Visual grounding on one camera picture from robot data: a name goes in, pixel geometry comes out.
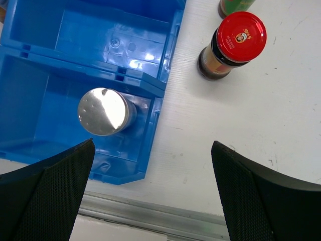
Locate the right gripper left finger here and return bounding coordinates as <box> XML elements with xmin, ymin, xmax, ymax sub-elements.
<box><xmin>1</xmin><ymin>139</ymin><xmax>95</xmax><ymax>240</ymax></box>

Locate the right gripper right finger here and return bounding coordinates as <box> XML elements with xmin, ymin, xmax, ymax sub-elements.
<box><xmin>211</xmin><ymin>141</ymin><xmax>320</xmax><ymax>240</ymax></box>

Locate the silver-lid bead jar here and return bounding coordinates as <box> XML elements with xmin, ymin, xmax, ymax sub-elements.
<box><xmin>77</xmin><ymin>87</ymin><xmax>137</xmax><ymax>136</ymax></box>

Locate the red-lid chili jar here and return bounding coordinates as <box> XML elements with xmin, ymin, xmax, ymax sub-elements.
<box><xmin>197</xmin><ymin>12</ymin><xmax>267</xmax><ymax>81</ymax></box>

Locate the blue near storage bin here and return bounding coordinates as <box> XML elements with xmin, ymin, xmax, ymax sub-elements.
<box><xmin>1</xmin><ymin>47</ymin><xmax>165</xmax><ymax>185</ymax></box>

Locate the blue storage bin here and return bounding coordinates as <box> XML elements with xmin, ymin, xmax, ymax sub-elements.
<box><xmin>1</xmin><ymin>1</ymin><xmax>186</xmax><ymax>88</ymax></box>
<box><xmin>1</xmin><ymin>47</ymin><xmax>165</xmax><ymax>185</ymax></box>

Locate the blue middle storage bin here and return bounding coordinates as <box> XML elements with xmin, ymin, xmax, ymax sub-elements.
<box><xmin>1</xmin><ymin>1</ymin><xmax>186</xmax><ymax>88</ymax></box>

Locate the right yellow-capped sauce bottle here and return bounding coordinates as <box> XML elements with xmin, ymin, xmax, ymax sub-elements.
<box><xmin>218</xmin><ymin>0</ymin><xmax>255</xmax><ymax>19</ymax></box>

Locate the aluminium front rail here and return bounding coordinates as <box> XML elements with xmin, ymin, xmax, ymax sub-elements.
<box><xmin>79</xmin><ymin>192</ymin><xmax>229</xmax><ymax>240</ymax></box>

